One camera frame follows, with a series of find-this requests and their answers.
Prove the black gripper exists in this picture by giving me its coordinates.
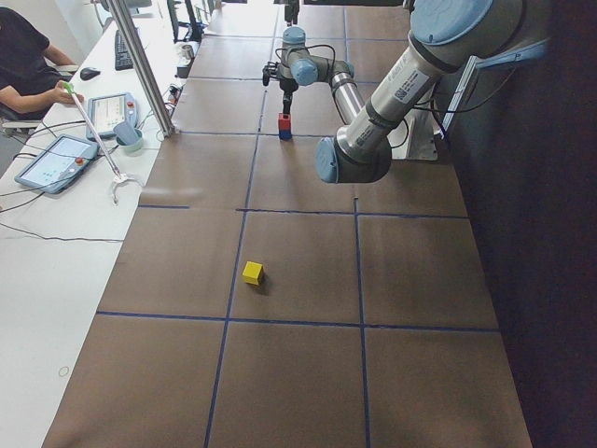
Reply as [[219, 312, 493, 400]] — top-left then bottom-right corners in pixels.
[[279, 78, 299, 115]]

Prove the red cube block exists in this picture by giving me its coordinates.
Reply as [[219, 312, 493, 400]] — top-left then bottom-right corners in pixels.
[[278, 113, 291, 133]]

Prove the blue cube block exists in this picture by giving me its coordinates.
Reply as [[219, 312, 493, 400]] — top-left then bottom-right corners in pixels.
[[278, 129, 292, 141]]

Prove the yellow cube block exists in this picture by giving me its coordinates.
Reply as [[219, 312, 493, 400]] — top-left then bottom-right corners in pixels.
[[242, 260, 264, 286]]

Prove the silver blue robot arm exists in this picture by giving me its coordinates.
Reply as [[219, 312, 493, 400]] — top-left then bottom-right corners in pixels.
[[263, 1, 552, 184], [284, 0, 300, 26]]

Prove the small metal cup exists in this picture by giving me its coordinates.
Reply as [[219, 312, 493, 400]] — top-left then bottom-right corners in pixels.
[[180, 44, 195, 61]]

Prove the mint bowl with blue cup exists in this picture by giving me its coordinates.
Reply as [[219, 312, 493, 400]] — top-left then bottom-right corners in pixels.
[[113, 121, 143, 154]]

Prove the black keyboard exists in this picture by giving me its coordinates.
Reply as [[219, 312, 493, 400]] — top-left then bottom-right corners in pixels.
[[114, 30, 133, 71]]

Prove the far blue teach pendant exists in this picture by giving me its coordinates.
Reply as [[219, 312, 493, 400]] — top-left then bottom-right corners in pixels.
[[87, 92, 138, 139]]

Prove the blue teach pendant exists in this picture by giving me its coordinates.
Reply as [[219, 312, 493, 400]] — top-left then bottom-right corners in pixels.
[[14, 134, 99, 194], [87, 92, 138, 139]]

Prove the long reacher grabber stick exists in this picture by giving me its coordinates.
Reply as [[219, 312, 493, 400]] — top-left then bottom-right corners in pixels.
[[62, 82, 144, 205]]

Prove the black computer mouse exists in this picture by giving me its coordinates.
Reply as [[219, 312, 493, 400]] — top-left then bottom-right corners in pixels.
[[79, 67, 101, 81]]

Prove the near blue teach pendant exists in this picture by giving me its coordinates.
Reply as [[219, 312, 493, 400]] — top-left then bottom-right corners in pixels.
[[14, 134, 99, 194]]

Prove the seated person black shirt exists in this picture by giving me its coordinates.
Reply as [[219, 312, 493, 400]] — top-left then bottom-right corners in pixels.
[[1, 7, 74, 119]]

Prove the white mast base bracket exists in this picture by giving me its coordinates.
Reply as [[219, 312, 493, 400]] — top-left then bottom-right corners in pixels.
[[388, 109, 437, 161]]

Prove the aluminium frame post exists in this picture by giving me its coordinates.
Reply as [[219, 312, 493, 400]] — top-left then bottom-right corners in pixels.
[[108, 1, 175, 138]]

